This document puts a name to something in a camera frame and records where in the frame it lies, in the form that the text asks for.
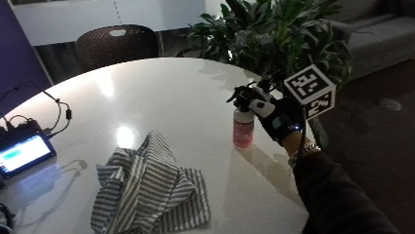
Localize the pink spray bottle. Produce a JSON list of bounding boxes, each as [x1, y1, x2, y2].
[[226, 86, 257, 149]]

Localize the white marker cube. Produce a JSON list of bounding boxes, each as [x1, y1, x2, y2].
[[284, 63, 338, 121]]

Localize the green potted plant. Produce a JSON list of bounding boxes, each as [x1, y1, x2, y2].
[[176, 0, 355, 150]]

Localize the silver wristwatch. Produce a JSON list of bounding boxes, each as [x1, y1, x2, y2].
[[286, 142, 323, 168]]

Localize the dark perforated chair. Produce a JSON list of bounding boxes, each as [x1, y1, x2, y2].
[[75, 24, 160, 74]]

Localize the grey sofa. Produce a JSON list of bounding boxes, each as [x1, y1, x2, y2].
[[333, 0, 415, 80]]

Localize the striped grey cloth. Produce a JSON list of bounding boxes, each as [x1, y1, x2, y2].
[[89, 130, 212, 234]]

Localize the small monitor device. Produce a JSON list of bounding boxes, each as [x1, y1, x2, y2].
[[0, 118, 59, 180]]

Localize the black glove cable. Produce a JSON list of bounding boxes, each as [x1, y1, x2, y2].
[[294, 108, 309, 170]]

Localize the white wall panel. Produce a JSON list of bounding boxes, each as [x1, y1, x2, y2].
[[10, 0, 208, 47]]

